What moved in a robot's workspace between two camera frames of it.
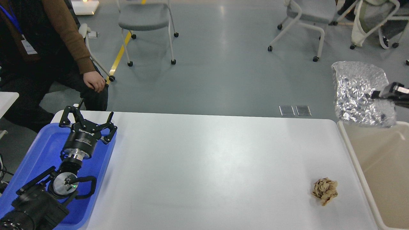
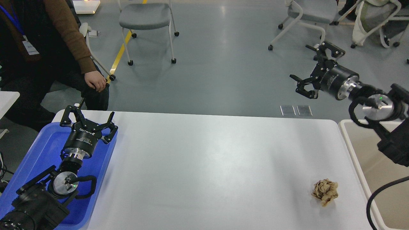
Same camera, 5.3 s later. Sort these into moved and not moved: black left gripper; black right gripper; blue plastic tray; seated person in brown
Moved: black right gripper
Not moved: seated person in brown; blue plastic tray; black left gripper
